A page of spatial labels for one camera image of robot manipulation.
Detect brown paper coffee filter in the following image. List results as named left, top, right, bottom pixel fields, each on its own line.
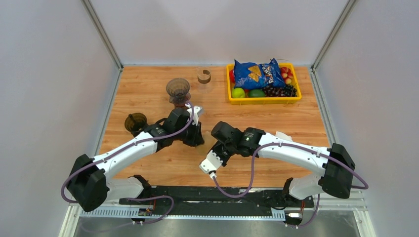
left=195, top=142, right=214, bottom=157

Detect smoky transparent coffee dripper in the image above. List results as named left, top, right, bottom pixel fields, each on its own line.
left=166, top=78, right=190, bottom=96

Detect red fruit in bin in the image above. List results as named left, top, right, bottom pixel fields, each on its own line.
left=229, top=70, right=235, bottom=84

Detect yellow-green lime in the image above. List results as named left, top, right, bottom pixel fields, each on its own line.
left=231, top=87, right=246, bottom=99

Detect dark purple grape bunch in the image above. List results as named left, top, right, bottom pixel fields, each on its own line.
left=261, top=85, right=297, bottom=97

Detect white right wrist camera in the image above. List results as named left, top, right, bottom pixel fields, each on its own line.
left=199, top=150, right=223, bottom=174

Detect white paper sheet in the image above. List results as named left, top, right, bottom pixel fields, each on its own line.
left=275, top=131, right=293, bottom=142

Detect clear glass with brown sleeve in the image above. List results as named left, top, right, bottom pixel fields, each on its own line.
left=196, top=67, right=211, bottom=93

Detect aluminium frame rail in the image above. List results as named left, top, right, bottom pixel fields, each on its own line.
left=59, top=186, right=376, bottom=237

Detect dark green lime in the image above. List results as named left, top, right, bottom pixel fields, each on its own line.
left=248, top=89, right=266, bottom=98

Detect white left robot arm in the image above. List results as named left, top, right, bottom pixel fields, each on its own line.
left=61, top=104, right=204, bottom=212

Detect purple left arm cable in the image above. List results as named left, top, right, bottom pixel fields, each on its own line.
left=60, top=102, right=195, bottom=226

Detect red-black coffee carafe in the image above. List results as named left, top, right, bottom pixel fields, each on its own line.
left=169, top=93, right=191, bottom=108

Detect red-yellow small fruits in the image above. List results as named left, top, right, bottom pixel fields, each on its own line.
left=280, top=67, right=294, bottom=85

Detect yellow plastic bin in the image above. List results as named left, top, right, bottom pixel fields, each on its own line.
left=226, top=63, right=302, bottom=105

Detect blue chips bag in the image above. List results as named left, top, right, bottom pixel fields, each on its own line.
left=233, top=58, right=286, bottom=90

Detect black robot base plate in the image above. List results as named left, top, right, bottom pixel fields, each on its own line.
left=119, top=186, right=313, bottom=217

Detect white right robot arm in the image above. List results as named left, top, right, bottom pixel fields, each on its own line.
left=200, top=121, right=355, bottom=206

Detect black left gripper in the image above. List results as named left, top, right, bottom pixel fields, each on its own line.
left=174, top=119, right=205, bottom=147

